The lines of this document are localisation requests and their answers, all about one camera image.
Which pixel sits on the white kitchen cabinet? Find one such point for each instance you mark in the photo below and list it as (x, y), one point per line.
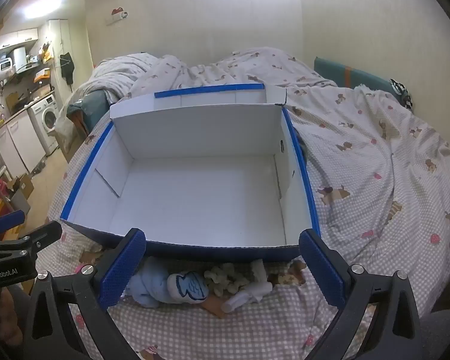
(20, 142)

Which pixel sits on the white washing machine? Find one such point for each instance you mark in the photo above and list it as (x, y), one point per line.
(47, 116)

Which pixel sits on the light blue fuzzy sock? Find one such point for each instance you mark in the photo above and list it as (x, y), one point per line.
(150, 285)

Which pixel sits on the white cardboard box blue edges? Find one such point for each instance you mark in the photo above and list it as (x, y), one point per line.
(210, 202)

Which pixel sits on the person's left hand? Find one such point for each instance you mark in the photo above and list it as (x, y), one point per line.
(2, 309)

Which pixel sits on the plain white sock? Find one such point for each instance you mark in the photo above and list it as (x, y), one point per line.
(247, 294)

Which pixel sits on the white sock with fish print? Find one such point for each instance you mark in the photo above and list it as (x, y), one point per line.
(189, 288)

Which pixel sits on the black and white checkered cloth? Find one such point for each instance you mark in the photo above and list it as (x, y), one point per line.
(402, 92)

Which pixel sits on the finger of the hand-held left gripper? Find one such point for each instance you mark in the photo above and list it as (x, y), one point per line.
(45, 234)
(7, 222)

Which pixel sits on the black hanging garment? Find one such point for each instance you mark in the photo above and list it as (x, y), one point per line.
(66, 67)

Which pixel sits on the teal pillow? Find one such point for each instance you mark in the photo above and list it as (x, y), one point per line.
(80, 110)

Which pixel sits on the black range hood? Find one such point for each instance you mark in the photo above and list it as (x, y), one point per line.
(26, 69)

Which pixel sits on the white upper cabinet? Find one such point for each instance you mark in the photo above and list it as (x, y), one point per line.
(15, 39)

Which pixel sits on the white water heater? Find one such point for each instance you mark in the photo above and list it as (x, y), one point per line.
(19, 58)

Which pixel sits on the printed checkered blanket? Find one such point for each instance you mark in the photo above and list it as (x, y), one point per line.
(378, 157)

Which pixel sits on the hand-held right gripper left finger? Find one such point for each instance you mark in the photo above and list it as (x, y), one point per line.
(120, 270)

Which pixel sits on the cream fuzzy sock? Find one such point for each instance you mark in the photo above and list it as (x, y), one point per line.
(225, 279)

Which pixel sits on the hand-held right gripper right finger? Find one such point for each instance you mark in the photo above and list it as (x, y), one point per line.
(322, 268)

